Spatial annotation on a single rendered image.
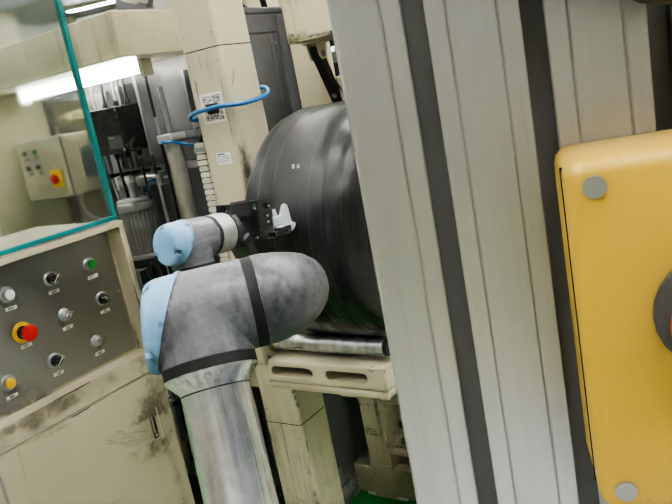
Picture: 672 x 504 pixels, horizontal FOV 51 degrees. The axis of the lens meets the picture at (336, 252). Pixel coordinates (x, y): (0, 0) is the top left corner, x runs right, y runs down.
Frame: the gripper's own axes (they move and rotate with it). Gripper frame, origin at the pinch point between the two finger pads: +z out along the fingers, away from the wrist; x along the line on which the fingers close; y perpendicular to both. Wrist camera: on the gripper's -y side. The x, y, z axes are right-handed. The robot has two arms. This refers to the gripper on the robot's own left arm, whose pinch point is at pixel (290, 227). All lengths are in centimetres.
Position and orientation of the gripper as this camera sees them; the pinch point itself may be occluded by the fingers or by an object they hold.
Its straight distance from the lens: 151.8
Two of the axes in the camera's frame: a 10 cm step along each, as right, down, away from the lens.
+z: 5.5, -1.8, 8.1
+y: -1.1, -9.8, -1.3
